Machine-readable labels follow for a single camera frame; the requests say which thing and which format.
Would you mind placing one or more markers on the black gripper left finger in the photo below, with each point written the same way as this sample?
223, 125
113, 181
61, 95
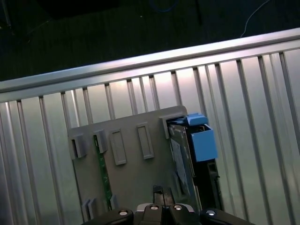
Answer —
152, 215

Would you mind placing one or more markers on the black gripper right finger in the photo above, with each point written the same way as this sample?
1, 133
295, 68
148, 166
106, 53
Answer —
182, 215

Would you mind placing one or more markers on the hard disk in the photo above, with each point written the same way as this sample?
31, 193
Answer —
204, 145

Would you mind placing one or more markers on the grey parts rack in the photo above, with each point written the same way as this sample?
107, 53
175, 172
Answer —
131, 178

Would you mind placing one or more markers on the green RAM stick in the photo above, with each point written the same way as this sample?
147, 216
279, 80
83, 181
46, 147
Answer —
103, 168

